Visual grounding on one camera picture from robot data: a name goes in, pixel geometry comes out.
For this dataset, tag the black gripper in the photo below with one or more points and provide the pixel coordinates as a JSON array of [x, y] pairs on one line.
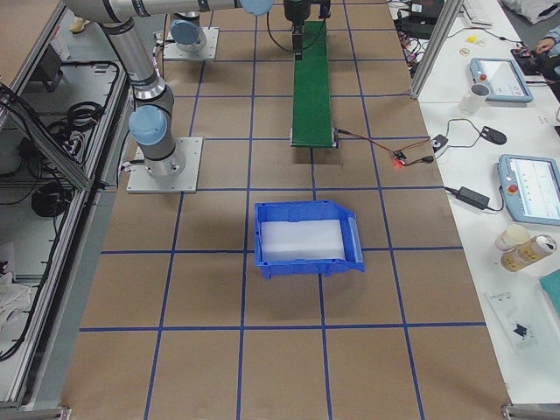
[[297, 11]]

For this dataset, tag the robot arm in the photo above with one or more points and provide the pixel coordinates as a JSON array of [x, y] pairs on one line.
[[191, 16], [164, 156]]

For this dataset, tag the green conveyor belt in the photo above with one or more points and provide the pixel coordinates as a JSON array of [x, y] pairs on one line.
[[312, 119]]

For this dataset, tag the small controller board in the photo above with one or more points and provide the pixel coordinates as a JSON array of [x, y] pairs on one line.
[[399, 158]]

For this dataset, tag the blue plastic bin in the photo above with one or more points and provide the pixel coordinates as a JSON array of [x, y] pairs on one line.
[[310, 210]]

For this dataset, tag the white mug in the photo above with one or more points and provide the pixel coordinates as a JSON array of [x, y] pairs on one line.
[[474, 99]]

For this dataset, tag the white foam sheet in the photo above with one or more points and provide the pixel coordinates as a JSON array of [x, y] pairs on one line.
[[307, 239]]

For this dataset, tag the teach pendant far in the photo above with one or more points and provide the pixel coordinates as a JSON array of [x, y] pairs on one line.
[[503, 78]]

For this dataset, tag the teach pendant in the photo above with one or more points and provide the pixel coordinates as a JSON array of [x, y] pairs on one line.
[[531, 188], [503, 78]]

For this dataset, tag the black computer mouse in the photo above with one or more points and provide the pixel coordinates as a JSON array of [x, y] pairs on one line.
[[493, 136]]

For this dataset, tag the black power adapter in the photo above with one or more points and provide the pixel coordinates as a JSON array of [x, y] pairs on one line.
[[472, 198]]

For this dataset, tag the teach pendant near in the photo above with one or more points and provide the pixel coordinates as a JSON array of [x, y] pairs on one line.
[[531, 188]]

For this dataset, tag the drink can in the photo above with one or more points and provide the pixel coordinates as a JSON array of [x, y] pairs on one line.
[[527, 253]]

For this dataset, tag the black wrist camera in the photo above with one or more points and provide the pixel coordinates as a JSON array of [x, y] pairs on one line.
[[324, 9]]

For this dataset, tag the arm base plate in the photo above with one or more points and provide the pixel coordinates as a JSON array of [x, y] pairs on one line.
[[175, 174], [191, 44]]

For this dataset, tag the aluminium frame post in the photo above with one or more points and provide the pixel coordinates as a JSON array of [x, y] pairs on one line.
[[441, 31]]

